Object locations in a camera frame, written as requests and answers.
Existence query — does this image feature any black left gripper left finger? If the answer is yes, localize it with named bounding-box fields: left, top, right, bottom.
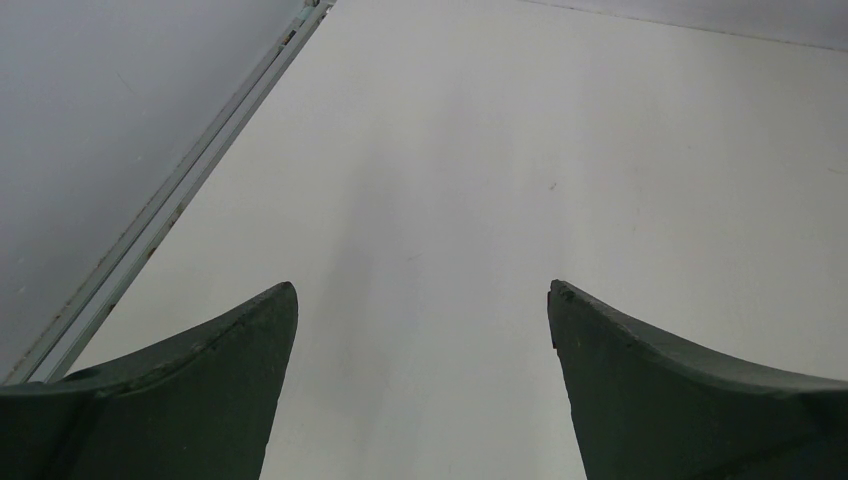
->
left=1, top=282, right=298, bottom=479

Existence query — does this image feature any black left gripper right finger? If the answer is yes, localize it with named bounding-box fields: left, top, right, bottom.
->
left=547, top=280, right=847, bottom=479

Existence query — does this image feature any aluminium frame rail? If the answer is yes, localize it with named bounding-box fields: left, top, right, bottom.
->
left=1, top=1, right=330, bottom=384

